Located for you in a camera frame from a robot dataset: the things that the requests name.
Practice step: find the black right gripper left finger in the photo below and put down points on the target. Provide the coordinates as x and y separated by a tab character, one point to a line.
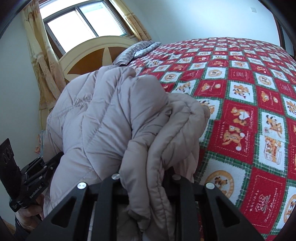
88	212

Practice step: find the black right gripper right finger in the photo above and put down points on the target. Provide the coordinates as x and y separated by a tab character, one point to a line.
204	212

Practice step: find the beige quilted down jacket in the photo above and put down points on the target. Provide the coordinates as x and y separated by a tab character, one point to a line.
113	121

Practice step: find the person's left hand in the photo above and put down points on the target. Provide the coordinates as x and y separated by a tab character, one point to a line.
28	218

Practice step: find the red checkered cartoon bedspread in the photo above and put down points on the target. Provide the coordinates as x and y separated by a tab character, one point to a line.
248	146

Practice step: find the yellow left window curtain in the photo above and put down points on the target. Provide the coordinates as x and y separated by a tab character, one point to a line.
46	67

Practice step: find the cream and brown headboard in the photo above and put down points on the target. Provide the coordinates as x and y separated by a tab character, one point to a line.
93	54

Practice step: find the grey striped pillow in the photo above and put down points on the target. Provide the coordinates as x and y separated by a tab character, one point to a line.
135	51

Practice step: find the yellow patterned curtain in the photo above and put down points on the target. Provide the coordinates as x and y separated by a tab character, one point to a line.
132	20

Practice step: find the window with metal frame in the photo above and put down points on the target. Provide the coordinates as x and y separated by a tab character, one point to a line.
69	23

